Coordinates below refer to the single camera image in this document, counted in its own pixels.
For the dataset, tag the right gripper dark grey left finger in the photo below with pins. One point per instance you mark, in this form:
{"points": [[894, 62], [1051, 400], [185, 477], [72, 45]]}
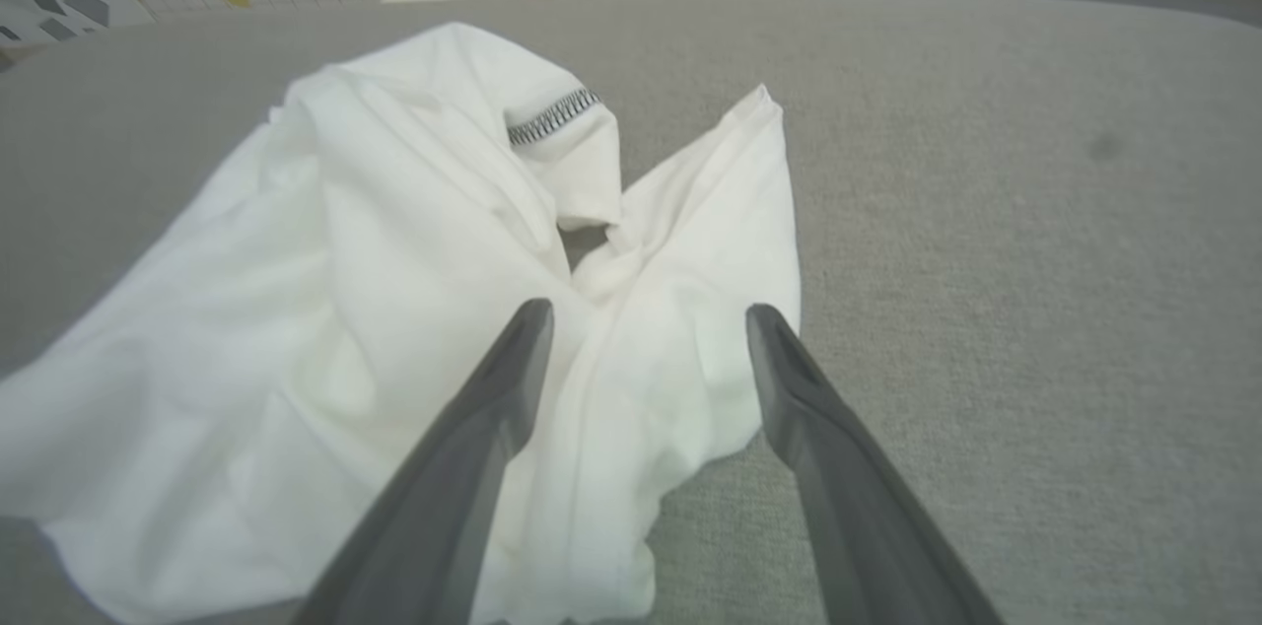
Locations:
{"points": [[444, 526]]}

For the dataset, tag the grey fabric sofa cushion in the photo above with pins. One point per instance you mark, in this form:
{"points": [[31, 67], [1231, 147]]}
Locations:
{"points": [[986, 310]]}

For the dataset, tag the white long-sleeve garment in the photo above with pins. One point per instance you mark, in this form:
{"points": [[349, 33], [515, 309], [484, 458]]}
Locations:
{"points": [[296, 310]]}

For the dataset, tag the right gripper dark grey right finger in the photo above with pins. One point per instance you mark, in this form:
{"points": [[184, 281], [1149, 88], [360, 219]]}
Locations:
{"points": [[868, 546]]}

